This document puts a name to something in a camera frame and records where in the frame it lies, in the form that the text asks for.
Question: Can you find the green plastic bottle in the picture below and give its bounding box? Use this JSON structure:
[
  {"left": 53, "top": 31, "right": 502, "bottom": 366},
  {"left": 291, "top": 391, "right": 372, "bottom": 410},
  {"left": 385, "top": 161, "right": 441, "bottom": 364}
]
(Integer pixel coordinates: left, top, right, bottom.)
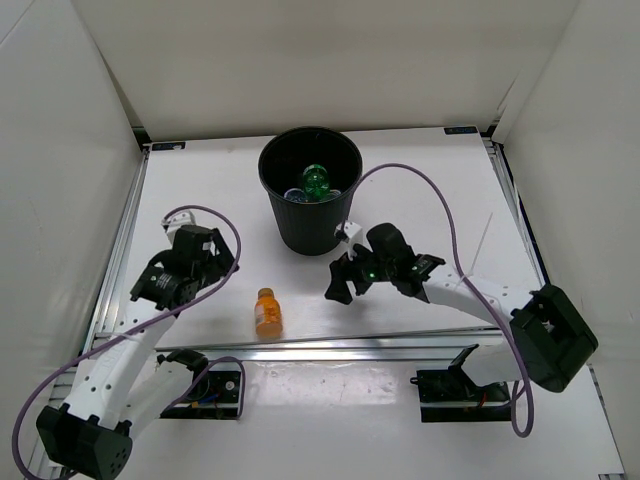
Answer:
[{"left": 302, "top": 164, "right": 330, "bottom": 202}]

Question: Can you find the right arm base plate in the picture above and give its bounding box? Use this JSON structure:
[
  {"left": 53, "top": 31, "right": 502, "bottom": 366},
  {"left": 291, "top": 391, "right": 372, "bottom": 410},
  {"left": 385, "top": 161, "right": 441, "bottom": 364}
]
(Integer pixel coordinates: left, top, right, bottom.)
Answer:
[{"left": 410, "top": 369, "right": 512, "bottom": 423}]

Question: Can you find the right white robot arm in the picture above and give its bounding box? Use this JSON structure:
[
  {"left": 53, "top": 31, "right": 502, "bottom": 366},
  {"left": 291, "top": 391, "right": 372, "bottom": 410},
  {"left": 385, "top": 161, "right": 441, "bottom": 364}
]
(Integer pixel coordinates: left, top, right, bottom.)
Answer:
[{"left": 325, "top": 222, "right": 598, "bottom": 400}]

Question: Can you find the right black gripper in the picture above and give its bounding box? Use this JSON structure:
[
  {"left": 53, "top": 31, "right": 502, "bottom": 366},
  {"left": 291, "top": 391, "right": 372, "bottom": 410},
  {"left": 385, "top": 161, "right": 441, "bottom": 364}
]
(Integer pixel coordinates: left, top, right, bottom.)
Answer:
[{"left": 325, "top": 239, "right": 395, "bottom": 306}]

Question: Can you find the aluminium frame rail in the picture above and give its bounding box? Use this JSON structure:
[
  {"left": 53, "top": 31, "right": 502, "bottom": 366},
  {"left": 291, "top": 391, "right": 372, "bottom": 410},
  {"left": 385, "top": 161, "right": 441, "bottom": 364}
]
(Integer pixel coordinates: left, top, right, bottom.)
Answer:
[{"left": 27, "top": 127, "right": 626, "bottom": 480}]

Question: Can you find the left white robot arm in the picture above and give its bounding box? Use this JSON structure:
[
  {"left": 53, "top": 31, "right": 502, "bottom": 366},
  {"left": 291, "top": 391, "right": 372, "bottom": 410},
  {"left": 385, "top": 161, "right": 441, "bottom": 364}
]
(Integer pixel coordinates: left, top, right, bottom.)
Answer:
[{"left": 36, "top": 225, "right": 237, "bottom": 479}]

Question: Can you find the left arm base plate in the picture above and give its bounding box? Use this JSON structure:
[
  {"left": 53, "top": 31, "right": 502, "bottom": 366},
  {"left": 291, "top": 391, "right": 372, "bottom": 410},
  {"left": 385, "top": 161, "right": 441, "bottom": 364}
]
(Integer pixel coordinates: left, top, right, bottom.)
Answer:
[{"left": 160, "top": 356, "right": 247, "bottom": 420}]

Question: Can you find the white cable tie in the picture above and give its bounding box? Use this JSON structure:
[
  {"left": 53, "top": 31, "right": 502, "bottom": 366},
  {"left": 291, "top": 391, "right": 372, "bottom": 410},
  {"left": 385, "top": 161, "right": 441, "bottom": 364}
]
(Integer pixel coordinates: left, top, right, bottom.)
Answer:
[{"left": 467, "top": 212, "right": 494, "bottom": 277}]

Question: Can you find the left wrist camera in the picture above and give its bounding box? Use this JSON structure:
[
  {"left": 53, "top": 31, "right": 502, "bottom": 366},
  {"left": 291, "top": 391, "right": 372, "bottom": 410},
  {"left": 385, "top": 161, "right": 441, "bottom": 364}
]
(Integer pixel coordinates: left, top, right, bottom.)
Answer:
[{"left": 161, "top": 209, "right": 196, "bottom": 243}]

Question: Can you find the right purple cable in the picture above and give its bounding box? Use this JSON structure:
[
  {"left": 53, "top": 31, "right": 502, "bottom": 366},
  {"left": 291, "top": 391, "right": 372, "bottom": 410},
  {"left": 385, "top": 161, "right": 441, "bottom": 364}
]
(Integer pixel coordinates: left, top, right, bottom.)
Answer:
[{"left": 344, "top": 163, "right": 535, "bottom": 437}]

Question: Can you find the clear bottle blue label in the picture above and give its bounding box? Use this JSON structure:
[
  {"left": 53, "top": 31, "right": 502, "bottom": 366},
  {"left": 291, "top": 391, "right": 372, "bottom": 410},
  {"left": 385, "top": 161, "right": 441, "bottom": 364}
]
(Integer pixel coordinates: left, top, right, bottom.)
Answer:
[{"left": 283, "top": 188, "right": 307, "bottom": 203}]

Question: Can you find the orange plastic bottle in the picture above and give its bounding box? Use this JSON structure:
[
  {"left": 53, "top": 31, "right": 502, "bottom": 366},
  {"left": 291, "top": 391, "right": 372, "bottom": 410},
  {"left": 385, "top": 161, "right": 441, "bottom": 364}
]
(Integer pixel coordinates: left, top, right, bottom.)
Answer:
[{"left": 254, "top": 288, "right": 283, "bottom": 339}]

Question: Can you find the black plastic bin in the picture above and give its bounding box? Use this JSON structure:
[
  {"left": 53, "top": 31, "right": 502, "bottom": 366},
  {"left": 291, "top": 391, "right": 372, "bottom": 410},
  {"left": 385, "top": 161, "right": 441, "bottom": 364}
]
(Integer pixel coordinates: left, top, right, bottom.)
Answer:
[{"left": 258, "top": 127, "right": 363, "bottom": 256}]

